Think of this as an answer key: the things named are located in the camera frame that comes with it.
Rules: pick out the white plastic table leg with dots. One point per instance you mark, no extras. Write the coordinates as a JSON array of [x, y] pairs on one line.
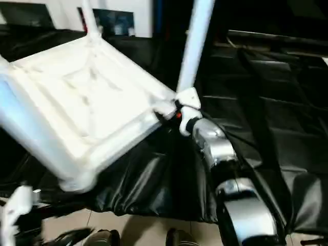
[[90, 20], [195, 46], [36, 128]]

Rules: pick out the white plastic table top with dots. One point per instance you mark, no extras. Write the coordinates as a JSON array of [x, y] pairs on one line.
[[87, 92]]

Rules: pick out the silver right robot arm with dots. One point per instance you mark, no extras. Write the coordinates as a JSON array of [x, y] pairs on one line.
[[220, 154]]

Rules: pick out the dark robot left foot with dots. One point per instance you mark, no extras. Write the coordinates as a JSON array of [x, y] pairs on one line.
[[102, 239]]

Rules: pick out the dark robot foot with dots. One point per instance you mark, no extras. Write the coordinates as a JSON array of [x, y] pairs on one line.
[[102, 239], [182, 238]]

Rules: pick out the black work mat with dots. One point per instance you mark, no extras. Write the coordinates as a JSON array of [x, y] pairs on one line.
[[266, 128]]

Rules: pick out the dark robot right foot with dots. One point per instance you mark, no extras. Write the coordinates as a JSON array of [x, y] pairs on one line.
[[182, 238]]

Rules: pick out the black side table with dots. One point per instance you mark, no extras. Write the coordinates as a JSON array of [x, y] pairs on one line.
[[277, 37]]

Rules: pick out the white glass-door cabinet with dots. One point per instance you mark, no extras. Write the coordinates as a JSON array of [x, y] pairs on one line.
[[66, 13]]

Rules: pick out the white paper sheet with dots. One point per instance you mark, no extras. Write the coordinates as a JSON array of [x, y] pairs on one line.
[[325, 61]]

